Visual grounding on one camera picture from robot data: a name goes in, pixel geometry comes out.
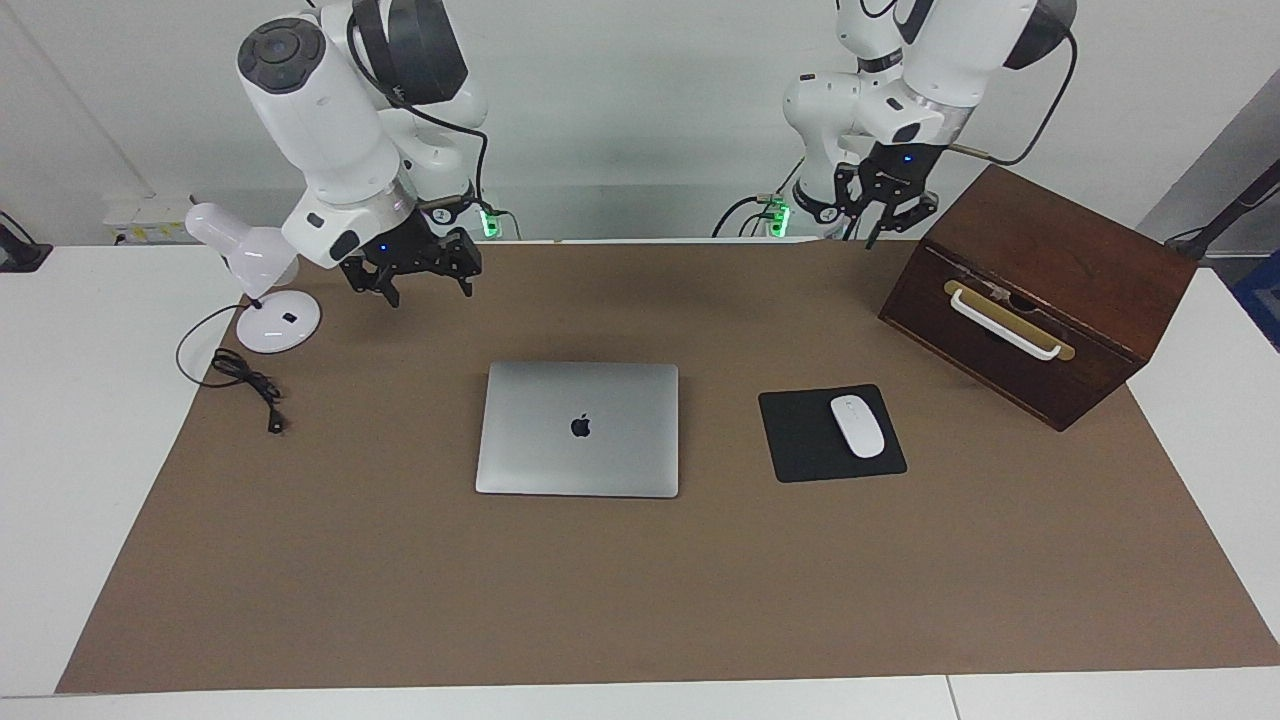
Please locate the white desk lamp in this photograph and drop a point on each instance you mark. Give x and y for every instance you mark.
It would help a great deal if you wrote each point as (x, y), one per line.
(255, 320)

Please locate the brown table mat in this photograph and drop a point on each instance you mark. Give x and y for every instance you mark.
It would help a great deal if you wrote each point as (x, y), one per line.
(640, 580)

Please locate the black mouse pad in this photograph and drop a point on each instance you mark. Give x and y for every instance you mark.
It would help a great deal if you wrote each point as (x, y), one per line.
(800, 440)

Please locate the white computer mouse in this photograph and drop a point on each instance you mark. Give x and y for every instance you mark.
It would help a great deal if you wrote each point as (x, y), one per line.
(858, 427)

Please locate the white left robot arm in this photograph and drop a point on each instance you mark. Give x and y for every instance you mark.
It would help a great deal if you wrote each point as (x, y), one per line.
(840, 110)

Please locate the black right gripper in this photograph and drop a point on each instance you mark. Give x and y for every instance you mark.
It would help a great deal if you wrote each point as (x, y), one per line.
(400, 255)

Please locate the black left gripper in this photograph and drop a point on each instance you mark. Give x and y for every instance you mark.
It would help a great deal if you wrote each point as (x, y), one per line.
(903, 170)

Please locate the white wall power strip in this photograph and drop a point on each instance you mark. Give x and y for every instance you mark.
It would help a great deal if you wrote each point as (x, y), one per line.
(150, 215)

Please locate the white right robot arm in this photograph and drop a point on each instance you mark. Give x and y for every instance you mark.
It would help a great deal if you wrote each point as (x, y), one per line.
(320, 130)

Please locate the silver laptop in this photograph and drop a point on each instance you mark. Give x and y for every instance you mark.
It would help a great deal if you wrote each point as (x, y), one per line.
(620, 450)

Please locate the black clamp mount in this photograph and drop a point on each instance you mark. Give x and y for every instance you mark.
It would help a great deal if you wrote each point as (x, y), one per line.
(20, 255)

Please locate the dark wooden box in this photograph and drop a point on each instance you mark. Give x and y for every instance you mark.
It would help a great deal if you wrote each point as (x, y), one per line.
(1080, 260)

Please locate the black stand pole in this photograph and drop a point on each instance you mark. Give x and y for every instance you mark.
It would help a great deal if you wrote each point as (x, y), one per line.
(1235, 210)

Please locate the blue object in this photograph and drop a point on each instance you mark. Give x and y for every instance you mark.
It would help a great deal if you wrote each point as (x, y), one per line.
(1262, 295)

